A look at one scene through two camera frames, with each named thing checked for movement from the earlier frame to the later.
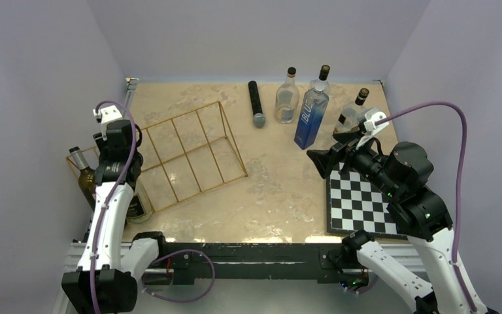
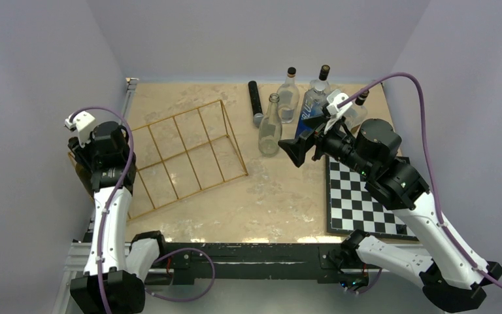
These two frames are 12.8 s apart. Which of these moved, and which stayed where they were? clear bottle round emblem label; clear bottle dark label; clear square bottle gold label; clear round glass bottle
Moved: clear bottle dark label
Stayed: clear square bottle gold label; clear round glass bottle; clear bottle round emblem label
